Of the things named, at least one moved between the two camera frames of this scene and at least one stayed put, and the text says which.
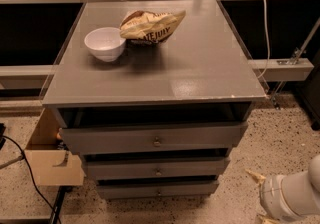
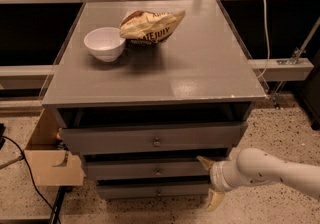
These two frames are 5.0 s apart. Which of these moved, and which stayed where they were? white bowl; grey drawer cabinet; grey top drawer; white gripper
Moved: white gripper
Stayed: grey top drawer; grey drawer cabinet; white bowl
